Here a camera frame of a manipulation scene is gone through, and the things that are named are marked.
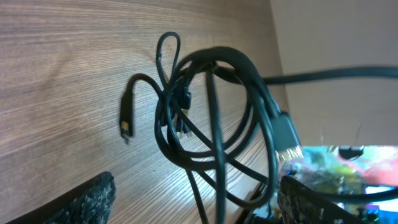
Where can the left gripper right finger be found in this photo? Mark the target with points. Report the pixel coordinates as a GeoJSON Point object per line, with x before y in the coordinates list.
{"type": "Point", "coordinates": [306, 202]}

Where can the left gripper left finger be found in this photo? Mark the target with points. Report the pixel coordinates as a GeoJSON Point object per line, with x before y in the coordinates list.
{"type": "Point", "coordinates": [88, 203]}

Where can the colourful painted backdrop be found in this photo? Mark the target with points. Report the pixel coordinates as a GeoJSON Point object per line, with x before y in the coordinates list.
{"type": "Point", "coordinates": [345, 170]}

